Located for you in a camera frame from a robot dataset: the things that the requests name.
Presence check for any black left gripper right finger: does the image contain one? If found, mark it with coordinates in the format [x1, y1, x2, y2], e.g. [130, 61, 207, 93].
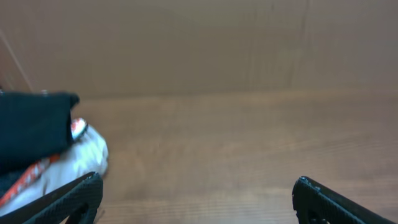
[292, 176, 394, 224]

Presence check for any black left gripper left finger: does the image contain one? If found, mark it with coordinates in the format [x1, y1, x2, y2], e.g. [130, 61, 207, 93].
[1, 172, 103, 224]

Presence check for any beige folded garment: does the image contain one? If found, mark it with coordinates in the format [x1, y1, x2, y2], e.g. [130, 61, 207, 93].
[1, 126, 109, 216]

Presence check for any black printed folded t-shirt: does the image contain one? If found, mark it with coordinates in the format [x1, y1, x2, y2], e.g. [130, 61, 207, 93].
[1, 118, 88, 206]

